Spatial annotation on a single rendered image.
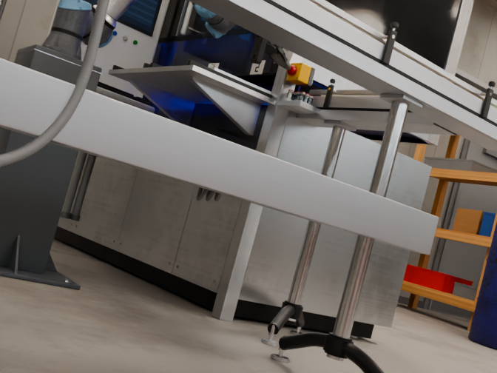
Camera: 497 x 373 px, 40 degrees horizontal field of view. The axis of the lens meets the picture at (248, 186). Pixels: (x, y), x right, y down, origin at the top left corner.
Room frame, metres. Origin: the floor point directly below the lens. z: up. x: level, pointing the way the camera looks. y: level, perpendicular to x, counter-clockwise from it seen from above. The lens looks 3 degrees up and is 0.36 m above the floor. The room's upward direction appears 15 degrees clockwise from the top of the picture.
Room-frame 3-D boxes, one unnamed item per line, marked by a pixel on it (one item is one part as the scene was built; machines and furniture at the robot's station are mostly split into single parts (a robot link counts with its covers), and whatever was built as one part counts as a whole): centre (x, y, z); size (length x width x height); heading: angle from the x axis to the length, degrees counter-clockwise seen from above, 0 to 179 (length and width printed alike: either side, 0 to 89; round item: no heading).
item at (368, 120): (2.49, -0.37, 0.92); 0.69 x 0.15 x 0.16; 37
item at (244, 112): (2.65, 0.18, 0.79); 0.34 x 0.03 x 0.13; 127
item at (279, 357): (1.97, -0.36, 0.07); 0.50 x 0.08 x 0.14; 37
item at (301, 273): (2.61, -0.28, 0.46); 0.09 x 0.09 x 0.77; 37
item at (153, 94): (3.05, 0.48, 0.79); 0.34 x 0.03 x 0.13; 127
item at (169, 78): (2.86, 0.32, 0.87); 0.70 x 0.48 x 0.02; 37
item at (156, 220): (3.79, 0.20, 0.44); 2.06 x 1.00 x 0.88; 37
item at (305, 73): (2.64, -0.08, 0.99); 0.08 x 0.07 x 0.07; 127
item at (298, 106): (2.65, -0.12, 0.87); 0.14 x 0.13 x 0.02; 127
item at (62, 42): (2.52, 0.80, 0.84); 0.15 x 0.15 x 0.10
